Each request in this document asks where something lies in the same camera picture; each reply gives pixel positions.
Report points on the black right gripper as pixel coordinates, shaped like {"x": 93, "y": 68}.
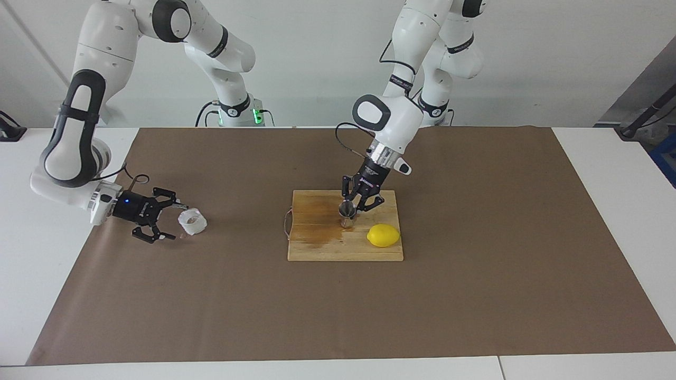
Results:
{"x": 134, "y": 207}

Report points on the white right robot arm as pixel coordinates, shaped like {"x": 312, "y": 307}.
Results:
{"x": 105, "y": 47}

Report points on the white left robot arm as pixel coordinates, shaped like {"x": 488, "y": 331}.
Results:
{"x": 422, "y": 31}

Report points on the brown paper table mat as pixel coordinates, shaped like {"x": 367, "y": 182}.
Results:
{"x": 475, "y": 295}

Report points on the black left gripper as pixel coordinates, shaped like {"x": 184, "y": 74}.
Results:
{"x": 372, "y": 176}

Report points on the steel double jigger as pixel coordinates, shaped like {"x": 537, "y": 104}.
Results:
{"x": 347, "y": 211}

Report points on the yellow lemon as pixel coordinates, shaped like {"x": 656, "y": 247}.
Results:
{"x": 383, "y": 235}

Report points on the black object at table edge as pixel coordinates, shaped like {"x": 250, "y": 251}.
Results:
{"x": 10, "y": 131}

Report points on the black pole stand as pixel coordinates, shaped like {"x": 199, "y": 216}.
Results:
{"x": 647, "y": 111}

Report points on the blue box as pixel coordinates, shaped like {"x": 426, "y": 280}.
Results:
{"x": 666, "y": 158}

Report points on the small clear glass cup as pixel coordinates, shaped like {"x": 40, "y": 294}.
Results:
{"x": 192, "y": 221}

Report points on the wooden cutting board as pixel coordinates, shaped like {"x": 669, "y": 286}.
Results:
{"x": 317, "y": 248}

